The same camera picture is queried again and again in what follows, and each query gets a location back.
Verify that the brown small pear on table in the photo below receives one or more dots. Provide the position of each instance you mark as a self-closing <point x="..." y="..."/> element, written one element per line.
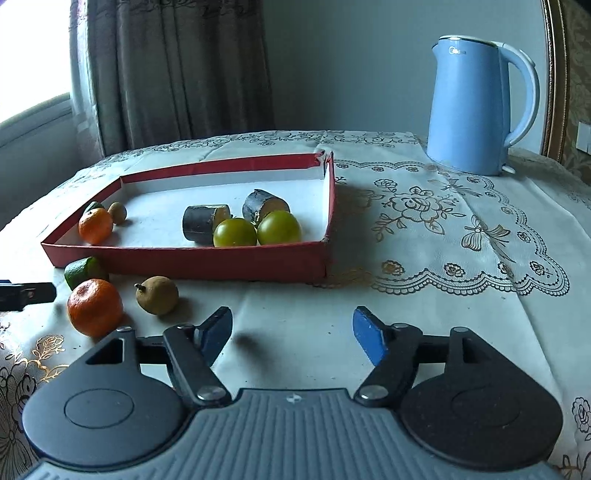
<point x="157" y="295"/>

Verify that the yellow-green round fruit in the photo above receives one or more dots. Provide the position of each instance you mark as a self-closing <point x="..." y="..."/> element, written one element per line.
<point x="234" y="233"/>
<point x="279" y="227"/>

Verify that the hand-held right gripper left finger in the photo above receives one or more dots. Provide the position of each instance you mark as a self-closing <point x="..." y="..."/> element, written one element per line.
<point x="214" y="337"/>

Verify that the light blue electric kettle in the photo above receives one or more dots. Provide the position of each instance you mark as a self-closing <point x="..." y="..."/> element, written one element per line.
<point x="466" y="106"/>

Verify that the brown longan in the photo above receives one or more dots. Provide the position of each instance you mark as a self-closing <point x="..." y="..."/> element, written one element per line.
<point x="117" y="213"/>

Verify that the gold-trimmed wooden frame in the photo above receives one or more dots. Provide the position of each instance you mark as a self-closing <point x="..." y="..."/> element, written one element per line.
<point x="556" y="92"/>

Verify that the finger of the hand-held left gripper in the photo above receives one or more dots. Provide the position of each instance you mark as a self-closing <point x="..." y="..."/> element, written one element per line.
<point x="37" y="293"/>

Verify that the orange tangerine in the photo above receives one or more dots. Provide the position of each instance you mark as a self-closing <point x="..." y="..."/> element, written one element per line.
<point x="94" y="307"/>
<point x="94" y="226"/>

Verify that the sheer patterned curtain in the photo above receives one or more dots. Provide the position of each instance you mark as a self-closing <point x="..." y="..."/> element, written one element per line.
<point x="83" y="92"/>

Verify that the white wall socket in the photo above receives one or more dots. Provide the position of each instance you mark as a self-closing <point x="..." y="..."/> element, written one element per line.
<point x="584" y="136"/>

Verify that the brown curtain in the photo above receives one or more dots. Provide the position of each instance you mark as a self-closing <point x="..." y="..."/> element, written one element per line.
<point x="175" y="69"/>

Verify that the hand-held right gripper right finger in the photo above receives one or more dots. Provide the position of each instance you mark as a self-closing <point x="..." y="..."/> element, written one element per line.
<point x="369" y="337"/>

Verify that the green cut fruit piece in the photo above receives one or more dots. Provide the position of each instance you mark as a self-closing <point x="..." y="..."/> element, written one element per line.
<point x="94" y="206"/>
<point x="81" y="272"/>

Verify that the red cardboard box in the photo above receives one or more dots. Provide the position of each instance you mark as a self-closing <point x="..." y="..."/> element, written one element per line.
<point x="207" y="265"/>

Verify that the window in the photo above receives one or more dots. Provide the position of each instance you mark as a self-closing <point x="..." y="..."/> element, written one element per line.
<point x="32" y="55"/>

